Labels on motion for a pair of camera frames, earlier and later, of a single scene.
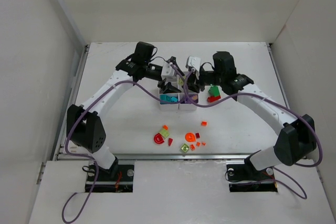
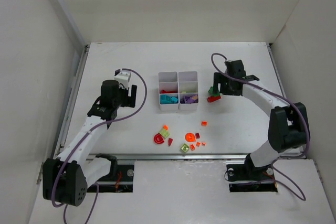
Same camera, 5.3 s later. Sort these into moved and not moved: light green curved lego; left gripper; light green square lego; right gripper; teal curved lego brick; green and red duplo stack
Moved: right gripper; left gripper
Not moved: teal curved lego brick; light green curved lego; light green square lego; green and red duplo stack
